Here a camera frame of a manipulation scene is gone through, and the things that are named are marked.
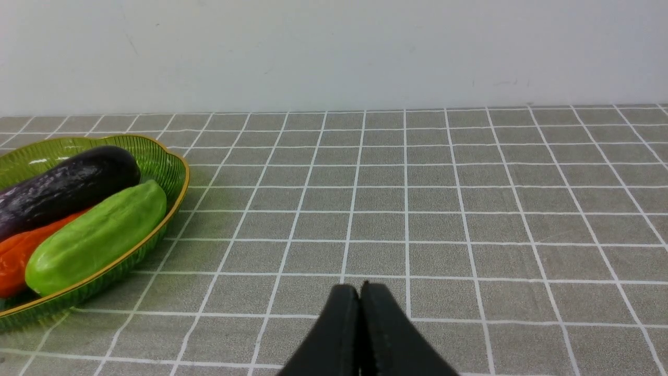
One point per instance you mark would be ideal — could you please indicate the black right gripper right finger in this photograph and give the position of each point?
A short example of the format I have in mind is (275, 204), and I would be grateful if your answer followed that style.
(390, 344)

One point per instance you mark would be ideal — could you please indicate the green plastic plate gold rim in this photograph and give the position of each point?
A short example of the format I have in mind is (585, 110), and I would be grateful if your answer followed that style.
(155, 161)

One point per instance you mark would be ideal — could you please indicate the dark purple eggplant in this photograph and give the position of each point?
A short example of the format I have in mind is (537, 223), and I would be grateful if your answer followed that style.
(75, 184)

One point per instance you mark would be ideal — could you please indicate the orange pepper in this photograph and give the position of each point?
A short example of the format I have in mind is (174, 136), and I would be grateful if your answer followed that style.
(18, 249)

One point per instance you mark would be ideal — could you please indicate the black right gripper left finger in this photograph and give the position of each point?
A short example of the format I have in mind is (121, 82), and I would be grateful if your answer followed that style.
(329, 347)

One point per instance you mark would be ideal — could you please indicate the light green cucumber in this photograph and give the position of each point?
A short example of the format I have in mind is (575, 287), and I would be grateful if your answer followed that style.
(95, 239)

